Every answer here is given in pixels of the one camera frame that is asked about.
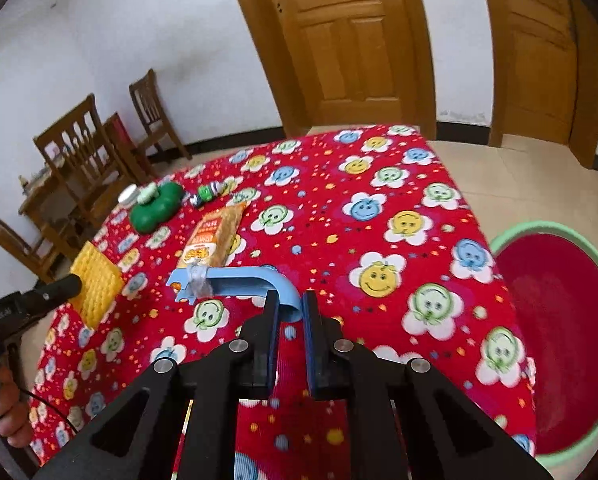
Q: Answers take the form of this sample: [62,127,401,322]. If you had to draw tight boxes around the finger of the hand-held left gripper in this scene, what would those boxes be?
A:
[14,274,83,321]

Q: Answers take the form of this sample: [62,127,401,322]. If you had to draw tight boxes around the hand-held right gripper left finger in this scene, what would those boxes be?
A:
[32,290,281,480]

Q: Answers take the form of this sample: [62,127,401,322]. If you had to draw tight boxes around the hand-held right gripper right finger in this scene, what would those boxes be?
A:
[301,290,554,480]

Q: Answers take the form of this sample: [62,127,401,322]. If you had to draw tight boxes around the yellow foam net sleeve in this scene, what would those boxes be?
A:
[69,241,125,331]

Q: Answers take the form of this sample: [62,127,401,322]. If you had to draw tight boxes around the blue plastic hook piece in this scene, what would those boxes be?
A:
[166,264,305,325]

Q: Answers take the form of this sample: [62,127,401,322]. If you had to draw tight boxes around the red basin with green rim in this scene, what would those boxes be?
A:
[489,220,598,471]

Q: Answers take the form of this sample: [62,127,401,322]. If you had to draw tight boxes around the person's left hand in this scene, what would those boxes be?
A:
[0,365,33,448]

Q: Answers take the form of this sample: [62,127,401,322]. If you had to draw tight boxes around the wooden chair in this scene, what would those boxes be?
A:
[129,69,192,166]
[0,217,80,283]
[33,94,145,231]

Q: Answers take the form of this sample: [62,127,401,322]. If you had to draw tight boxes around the red flower print blanket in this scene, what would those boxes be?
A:
[29,124,537,480]

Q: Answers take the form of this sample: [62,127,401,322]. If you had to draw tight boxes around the wooden dining table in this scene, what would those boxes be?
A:
[18,152,105,261]

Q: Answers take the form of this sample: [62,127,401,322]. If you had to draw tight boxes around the orange snack packet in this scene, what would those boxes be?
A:
[176,204,246,268]

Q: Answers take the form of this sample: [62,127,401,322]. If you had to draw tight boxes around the green plastic toy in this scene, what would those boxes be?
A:
[130,182,184,233]

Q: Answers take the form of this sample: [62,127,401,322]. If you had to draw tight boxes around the small green and black toy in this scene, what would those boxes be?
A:
[189,182,225,208]

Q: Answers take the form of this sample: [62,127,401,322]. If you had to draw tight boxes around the wooden panel door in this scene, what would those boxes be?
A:
[476,0,598,168]
[221,0,437,140]

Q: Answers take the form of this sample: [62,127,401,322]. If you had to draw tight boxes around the black cable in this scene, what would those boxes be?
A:
[26,390,82,433]

